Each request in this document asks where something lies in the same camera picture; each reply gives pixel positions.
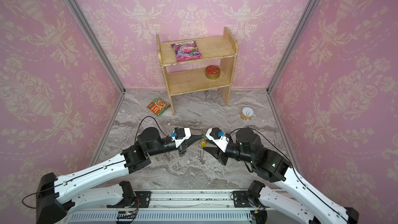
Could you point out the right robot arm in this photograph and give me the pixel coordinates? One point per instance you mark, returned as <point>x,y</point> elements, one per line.
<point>307,205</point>

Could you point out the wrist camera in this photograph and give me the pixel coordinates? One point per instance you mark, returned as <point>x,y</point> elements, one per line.
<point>218,137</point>
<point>180,135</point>

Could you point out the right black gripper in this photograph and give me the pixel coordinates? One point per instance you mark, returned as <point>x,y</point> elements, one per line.
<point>219,153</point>

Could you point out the round red-lid tin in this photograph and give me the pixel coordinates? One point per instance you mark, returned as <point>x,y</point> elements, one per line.
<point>212,72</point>

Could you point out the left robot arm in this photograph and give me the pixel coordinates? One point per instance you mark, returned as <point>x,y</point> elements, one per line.
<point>54,195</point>

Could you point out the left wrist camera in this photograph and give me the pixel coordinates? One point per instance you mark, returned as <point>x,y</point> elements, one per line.
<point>180,135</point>

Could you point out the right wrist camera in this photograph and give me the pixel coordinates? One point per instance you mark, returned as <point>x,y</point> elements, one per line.
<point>218,137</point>

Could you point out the purple snack bag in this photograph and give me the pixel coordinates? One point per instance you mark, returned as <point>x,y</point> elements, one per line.
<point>186,50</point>

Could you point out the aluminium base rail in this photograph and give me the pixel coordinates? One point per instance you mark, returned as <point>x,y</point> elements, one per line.
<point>180,207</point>

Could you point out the green orange soup packet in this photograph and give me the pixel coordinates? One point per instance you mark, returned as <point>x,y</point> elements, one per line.
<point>158,106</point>

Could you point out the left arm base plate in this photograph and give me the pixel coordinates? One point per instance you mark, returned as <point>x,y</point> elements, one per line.
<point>140,199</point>

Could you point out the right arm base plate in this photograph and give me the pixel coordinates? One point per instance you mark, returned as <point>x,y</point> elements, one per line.
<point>246,199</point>

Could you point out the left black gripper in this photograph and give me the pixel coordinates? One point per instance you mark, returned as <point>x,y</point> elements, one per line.
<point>193,138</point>

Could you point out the metal ring plate with keyrings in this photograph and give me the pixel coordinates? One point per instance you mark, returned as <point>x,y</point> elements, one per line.
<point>201,151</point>

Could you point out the small yellow pull-tab can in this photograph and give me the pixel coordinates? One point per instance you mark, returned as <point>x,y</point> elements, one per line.
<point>247,113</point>

